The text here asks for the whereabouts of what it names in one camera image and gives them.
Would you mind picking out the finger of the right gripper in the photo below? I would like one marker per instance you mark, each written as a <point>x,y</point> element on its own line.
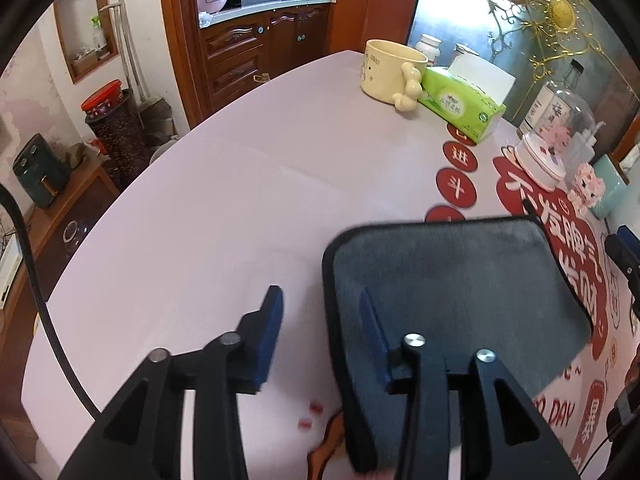
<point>629,240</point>

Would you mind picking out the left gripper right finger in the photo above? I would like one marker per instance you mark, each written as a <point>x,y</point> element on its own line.
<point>502,435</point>

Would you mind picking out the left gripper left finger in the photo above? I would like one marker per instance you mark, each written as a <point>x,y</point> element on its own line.
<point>138,434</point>

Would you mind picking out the purple and grey towel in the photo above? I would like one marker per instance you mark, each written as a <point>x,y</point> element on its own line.
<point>491,283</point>

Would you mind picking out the teal ceramic canister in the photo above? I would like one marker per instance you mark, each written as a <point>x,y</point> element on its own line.
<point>615,185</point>

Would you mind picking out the pink block pig figurine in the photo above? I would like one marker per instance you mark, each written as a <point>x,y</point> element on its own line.
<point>586,189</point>

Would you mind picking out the glass dome pink figurine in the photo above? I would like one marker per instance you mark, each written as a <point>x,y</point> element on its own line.
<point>562,138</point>

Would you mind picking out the pink printed tablecloth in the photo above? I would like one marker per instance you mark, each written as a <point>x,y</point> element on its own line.
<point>253,196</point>

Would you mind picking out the clear liquor bottle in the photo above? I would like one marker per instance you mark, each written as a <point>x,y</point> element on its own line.
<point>546,94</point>

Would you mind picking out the green tissue box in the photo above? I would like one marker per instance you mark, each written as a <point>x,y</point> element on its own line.
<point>470,94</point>

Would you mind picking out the glass sliding door gold ornament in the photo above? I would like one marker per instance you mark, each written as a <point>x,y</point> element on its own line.
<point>535,41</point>

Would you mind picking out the dark green air fryer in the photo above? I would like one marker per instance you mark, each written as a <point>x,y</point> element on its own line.
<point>40,172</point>

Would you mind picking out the small white pill jar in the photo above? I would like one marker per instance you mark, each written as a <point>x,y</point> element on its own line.
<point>429,47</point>

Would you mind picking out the cream yellow mug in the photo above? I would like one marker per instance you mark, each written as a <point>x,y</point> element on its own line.
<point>392,73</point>

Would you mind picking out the red lidded plastic jar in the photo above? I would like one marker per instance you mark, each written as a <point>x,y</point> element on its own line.
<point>103,100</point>

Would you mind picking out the kitchen base cabinet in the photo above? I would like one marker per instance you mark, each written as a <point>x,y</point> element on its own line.
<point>243,53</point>

